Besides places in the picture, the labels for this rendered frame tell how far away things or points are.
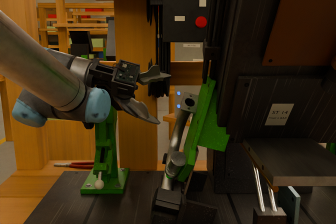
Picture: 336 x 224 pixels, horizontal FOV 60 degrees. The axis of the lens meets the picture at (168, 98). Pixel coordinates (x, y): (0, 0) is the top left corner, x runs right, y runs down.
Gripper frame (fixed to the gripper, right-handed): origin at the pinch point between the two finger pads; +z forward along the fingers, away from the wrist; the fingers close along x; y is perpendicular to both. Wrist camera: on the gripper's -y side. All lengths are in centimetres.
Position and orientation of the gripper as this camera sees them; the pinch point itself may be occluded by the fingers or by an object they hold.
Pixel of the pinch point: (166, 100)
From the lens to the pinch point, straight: 75.9
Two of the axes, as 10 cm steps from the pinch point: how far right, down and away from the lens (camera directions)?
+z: 9.6, 2.6, 0.5
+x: 1.9, -8.1, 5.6
